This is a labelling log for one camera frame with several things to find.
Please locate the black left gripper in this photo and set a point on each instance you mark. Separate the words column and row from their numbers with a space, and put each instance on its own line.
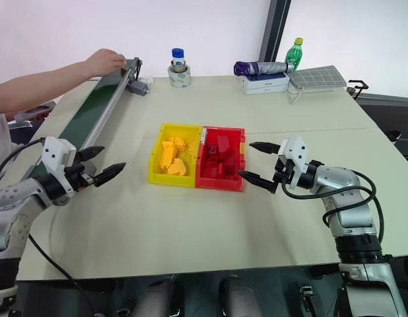
column 77, row 176

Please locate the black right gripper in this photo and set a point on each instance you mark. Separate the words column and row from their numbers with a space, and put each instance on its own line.
column 285, row 171

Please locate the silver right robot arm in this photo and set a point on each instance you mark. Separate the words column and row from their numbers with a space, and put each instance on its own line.
column 349, row 198

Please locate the person's bare forearm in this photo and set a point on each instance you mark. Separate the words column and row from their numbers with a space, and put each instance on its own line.
column 42, row 86

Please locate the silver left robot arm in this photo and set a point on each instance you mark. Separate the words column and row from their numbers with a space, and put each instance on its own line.
column 12, row 204

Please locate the green conveyor belt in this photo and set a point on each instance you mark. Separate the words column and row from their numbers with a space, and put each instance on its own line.
column 95, row 105

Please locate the person's bare hand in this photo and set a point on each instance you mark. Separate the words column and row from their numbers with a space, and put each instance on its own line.
column 103, row 62

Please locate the large red building block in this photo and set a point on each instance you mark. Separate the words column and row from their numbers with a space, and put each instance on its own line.
column 225, row 143

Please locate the flat red building block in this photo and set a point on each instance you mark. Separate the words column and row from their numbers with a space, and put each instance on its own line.
column 217, row 170

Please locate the small red building block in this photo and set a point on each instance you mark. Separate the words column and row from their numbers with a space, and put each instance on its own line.
column 211, row 150

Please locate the yellow plastic bin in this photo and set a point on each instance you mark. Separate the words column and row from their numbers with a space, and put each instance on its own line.
column 154, row 171

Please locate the red plastic bin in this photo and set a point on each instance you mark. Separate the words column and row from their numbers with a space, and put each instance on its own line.
column 202, row 178

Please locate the tall yellow building block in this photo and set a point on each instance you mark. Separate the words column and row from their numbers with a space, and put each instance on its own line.
column 167, row 156

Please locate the rounded yellow building block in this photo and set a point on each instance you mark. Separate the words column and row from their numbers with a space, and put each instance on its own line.
column 177, row 167

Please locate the small yellow building block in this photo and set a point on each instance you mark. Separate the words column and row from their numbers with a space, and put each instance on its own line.
column 177, row 142

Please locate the grey flat device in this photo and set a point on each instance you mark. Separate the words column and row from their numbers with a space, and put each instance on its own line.
column 34, row 112

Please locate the white box with blue lid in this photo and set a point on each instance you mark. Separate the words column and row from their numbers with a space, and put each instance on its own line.
column 265, row 79

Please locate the folded purple grey umbrella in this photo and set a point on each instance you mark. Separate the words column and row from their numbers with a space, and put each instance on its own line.
column 263, row 67

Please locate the grey grid panel with stand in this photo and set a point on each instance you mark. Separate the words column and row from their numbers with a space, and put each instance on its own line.
column 318, row 77

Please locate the person's white shirt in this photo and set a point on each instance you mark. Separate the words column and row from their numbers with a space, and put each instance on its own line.
column 0, row 138

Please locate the green bottle yellow cap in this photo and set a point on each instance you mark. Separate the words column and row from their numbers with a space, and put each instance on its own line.
column 293, row 56

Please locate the white tape roll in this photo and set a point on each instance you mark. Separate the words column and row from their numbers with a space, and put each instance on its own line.
column 179, row 79

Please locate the black table clamp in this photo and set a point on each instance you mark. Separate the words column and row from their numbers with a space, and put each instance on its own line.
column 357, row 86

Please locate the blue capped white bottle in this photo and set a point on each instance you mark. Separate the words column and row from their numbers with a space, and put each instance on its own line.
column 178, row 59

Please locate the dark grey furniture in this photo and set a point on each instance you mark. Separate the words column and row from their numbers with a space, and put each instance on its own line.
column 392, row 112

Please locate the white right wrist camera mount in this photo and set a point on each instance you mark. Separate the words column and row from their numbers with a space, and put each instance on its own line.
column 296, row 158

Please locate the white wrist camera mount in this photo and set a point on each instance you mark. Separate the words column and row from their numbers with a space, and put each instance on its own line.
column 53, row 153
column 296, row 158

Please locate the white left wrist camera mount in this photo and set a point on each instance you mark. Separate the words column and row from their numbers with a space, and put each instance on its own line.
column 53, row 153

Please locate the grey window frame post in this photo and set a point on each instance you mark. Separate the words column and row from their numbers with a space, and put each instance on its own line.
column 275, row 29

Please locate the black bracket under table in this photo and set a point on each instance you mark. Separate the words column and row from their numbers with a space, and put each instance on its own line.
column 306, row 298

